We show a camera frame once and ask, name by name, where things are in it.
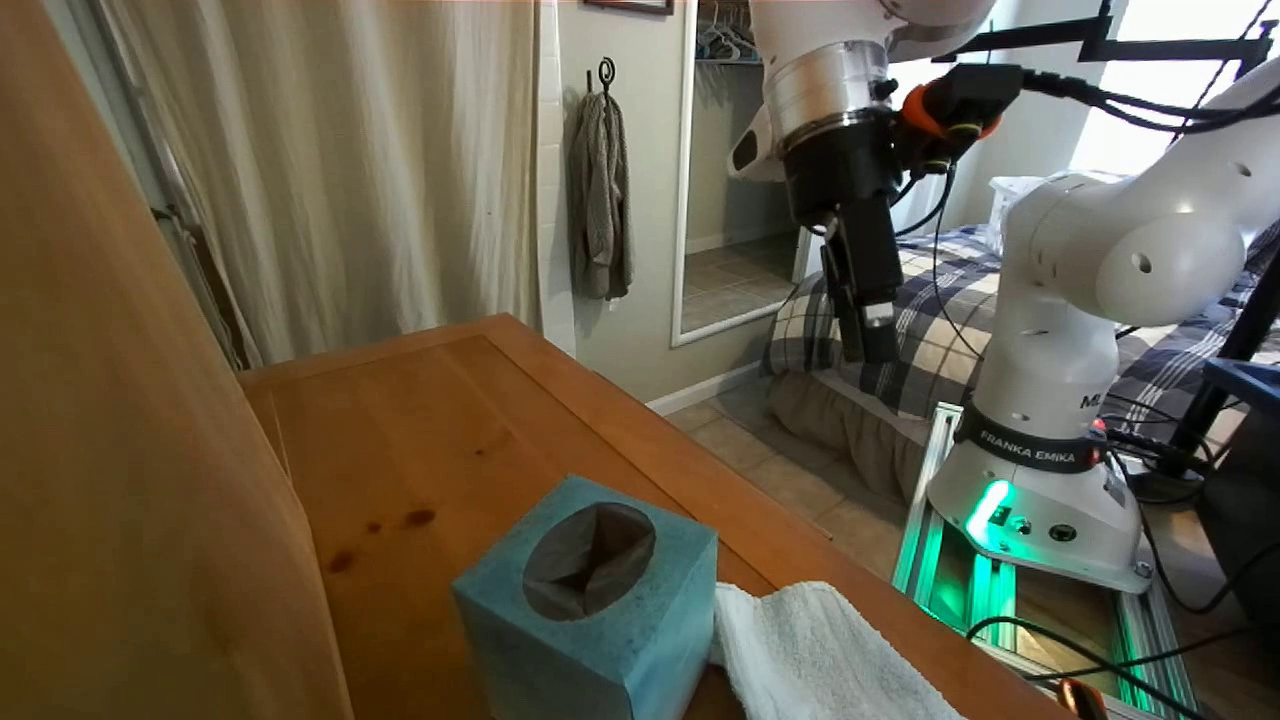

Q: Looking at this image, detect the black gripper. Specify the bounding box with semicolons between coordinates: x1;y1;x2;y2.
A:
778;110;912;369

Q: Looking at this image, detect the white tissue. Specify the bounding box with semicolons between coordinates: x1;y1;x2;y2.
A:
710;578;968;720

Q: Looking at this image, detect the metal robot base stand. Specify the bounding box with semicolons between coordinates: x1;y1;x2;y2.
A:
889;395;1191;720

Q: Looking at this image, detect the blue tissue box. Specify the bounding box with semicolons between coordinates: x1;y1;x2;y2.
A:
452;473;722;720

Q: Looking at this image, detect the bed with plaid blanket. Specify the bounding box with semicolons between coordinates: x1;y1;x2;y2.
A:
761;217;1280;514

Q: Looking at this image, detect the grey hanging towel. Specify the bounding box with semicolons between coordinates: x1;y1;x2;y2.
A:
564;84;639;304

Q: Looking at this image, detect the white closet trim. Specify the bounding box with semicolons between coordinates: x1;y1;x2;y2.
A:
533;0;583;359

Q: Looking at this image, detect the black equipment stand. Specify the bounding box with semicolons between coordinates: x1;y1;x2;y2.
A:
1169;253;1280;637

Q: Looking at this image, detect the copper round object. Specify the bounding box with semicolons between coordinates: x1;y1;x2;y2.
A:
1055;678;1111;720

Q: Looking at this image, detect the cream curtain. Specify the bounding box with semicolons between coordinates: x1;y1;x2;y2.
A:
95;0;545;374

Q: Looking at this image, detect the grey metal pole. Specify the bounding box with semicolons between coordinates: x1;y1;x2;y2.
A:
76;0;259;377

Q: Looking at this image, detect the large plywood board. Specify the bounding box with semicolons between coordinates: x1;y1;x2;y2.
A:
0;0;358;720

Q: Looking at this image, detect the white framed wall mirror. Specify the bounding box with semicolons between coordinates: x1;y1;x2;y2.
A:
664;0;834;354

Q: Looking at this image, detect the orange black wrist camera mount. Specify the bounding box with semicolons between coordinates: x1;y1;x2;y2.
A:
897;62;1029;152

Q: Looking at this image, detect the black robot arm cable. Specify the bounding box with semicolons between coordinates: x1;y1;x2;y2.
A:
916;52;1280;206

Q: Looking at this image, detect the black floor cable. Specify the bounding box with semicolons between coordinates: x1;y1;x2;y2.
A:
962;609;1216;720
1090;420;1280;623

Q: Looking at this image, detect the metal wall hook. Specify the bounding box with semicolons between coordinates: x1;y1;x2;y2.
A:
583;52;623;104

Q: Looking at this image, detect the dark wall picture frame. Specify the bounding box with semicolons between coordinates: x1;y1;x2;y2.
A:
581;0;677;19

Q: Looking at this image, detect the black overhead stand frame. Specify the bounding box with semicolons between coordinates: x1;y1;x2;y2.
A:
926;0;1280;68

